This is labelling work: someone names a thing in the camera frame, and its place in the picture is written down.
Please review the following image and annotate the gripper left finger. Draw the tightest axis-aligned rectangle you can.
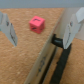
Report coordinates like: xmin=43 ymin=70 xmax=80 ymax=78
xmin=0 ymin=10 xmax=19 ymax=48

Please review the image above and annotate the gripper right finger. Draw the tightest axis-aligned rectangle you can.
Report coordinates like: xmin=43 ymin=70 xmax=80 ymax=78
xmin=62 ymin=7 xmax=84 ymax=51

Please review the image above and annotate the pink block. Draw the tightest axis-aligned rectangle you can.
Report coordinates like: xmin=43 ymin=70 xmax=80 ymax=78
xmin=28 ymin=16 xmax=46 ymax=35

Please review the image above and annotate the black drawer handle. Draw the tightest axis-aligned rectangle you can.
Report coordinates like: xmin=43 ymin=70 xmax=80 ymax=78
xmin=38 ymin=33 xmax=73 ymax=84

